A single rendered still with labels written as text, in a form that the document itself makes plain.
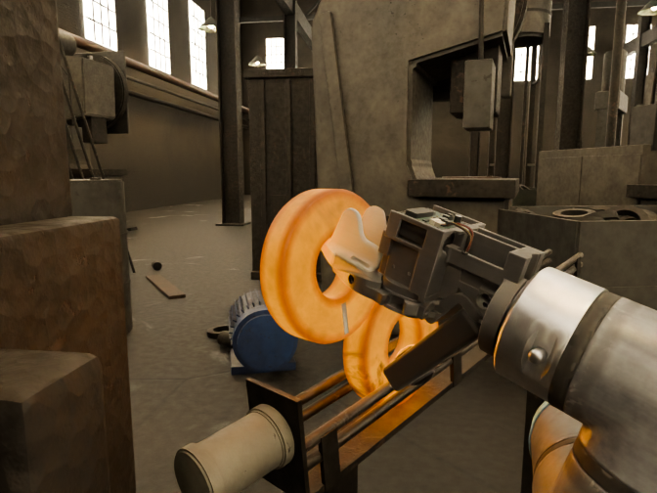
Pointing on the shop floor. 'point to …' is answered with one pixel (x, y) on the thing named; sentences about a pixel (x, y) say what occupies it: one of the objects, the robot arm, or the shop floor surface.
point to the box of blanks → (594, 243)
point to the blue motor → (258, 338)
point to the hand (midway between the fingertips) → (328, 246)
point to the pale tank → (535, 35)
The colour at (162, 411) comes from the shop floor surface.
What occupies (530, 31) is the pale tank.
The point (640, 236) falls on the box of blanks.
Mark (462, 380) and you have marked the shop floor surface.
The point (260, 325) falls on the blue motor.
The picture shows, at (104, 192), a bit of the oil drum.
